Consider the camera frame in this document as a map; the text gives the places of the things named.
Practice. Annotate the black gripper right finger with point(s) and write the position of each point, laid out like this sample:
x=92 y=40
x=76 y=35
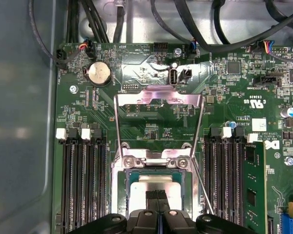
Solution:
x=175 y=223

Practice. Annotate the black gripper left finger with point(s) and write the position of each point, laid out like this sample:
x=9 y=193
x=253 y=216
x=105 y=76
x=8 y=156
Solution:
x=141 y=221

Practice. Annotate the silver CPU plate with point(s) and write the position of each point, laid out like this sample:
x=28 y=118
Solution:
x=139 y=195

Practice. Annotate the metal socket cover frame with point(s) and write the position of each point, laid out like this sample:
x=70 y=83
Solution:
x=131 y=100

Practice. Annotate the CPU socket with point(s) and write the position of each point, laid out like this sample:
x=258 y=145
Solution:
x=117 y=187

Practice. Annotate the RAM slot with black clip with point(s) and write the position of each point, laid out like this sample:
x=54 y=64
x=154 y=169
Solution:
x=78 y=182
x=101 y=182
x=234 y=182
x=208 y=170

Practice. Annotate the green RAM stick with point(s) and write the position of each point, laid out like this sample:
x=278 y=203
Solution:
x=255 y=185

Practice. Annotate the blue board connector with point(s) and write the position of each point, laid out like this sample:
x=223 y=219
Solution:
x=286 y=221

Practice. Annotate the small blue topped capacitor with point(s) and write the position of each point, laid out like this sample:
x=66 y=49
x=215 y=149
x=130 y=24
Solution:
x=232 y=124

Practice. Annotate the green motherboard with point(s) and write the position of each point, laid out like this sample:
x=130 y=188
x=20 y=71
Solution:
x=100 y=109

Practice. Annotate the white board sticker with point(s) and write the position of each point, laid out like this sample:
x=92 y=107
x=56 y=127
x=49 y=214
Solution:
x=258 y=124

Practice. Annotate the silver motherboard screw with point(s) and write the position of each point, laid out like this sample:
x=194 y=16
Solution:
x=289 y=161
x=177 y=51
x=73 y=89

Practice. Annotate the internal USB port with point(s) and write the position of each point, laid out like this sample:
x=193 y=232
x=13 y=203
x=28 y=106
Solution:
x=173 y=78

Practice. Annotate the silver coin battery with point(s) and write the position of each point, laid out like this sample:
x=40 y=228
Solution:
x=98 y=73

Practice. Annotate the large blue topped capacitor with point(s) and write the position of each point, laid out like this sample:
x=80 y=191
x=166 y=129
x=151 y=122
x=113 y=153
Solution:
x=290 y=112

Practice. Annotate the wide black board connector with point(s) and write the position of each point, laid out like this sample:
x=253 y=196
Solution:
x=268 y=81

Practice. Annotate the black pin header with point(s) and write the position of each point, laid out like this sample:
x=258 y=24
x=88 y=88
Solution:
x=160 y=47

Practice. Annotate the black open PC case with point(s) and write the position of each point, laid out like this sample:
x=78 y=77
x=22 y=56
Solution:
x=14 y=97

